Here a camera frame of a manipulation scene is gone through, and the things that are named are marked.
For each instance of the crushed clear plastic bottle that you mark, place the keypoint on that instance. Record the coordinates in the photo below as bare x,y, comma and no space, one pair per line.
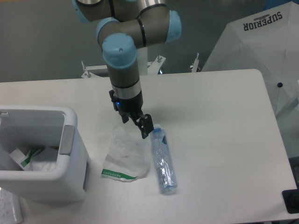
166,175

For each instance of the white paper sheet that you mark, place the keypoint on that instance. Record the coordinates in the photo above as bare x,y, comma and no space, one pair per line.
10,208

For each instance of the white metal base frame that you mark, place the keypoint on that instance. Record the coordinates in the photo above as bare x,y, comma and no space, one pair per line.
154,67

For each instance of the white Superior umbrella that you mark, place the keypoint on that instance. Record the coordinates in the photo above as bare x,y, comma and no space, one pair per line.
269,42

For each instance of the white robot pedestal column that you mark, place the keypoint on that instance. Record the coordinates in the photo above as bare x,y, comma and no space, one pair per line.
142,60

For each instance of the white trash can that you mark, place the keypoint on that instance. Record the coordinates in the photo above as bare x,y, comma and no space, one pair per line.
33,126

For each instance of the white plastic bag green print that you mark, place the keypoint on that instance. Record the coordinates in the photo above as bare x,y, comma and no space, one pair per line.
128,158

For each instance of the black device at table edge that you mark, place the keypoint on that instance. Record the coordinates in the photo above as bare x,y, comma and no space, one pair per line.
291,200

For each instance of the trash inside the can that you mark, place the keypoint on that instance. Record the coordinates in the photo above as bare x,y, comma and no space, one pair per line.
41,159

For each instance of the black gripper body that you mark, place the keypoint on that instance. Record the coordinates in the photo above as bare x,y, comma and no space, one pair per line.
131,107

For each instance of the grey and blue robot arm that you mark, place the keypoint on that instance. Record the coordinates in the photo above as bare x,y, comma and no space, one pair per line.
124,27

